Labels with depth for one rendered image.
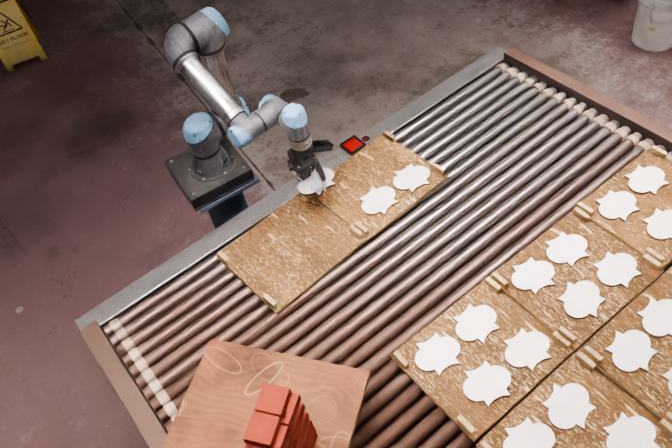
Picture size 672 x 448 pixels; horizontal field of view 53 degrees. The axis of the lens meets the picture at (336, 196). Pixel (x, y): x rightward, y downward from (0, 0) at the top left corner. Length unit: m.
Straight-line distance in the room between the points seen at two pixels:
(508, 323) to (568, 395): 0.28
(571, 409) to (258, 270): 1.08
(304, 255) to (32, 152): 2.82
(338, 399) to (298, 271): 0.55
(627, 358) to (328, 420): 0.87
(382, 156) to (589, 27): 2.58
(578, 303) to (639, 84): 2.47
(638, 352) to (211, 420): 1.22
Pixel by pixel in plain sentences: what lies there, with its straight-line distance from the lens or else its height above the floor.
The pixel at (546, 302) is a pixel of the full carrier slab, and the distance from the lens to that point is 2.23.
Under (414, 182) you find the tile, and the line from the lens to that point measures 2.52.
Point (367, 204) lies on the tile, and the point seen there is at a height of 0.95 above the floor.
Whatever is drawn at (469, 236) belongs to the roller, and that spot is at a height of 0.92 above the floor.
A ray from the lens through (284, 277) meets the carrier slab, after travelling 2.33.
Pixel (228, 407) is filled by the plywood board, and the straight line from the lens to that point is 2.02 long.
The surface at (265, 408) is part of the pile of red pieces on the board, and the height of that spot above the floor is 1.33.
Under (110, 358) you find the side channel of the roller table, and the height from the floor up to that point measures 0.95.
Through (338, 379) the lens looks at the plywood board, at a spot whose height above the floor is 1.04.
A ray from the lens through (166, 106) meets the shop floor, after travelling 4.73.
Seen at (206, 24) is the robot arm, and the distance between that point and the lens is 2.38.
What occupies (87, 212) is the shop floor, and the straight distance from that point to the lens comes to 4.24.
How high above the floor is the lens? 2.79
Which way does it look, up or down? 47 degrees down
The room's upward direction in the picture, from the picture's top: 12 degrees counter-clockwise
